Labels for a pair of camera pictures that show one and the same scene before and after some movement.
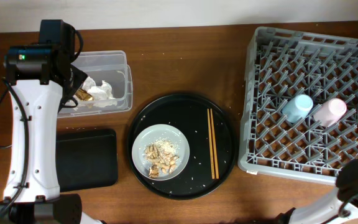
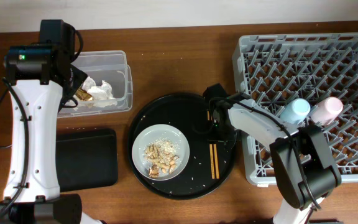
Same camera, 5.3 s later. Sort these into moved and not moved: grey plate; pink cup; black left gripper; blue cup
Moved: pink cup; blue cup
Not moved: black left gripper; grey plate
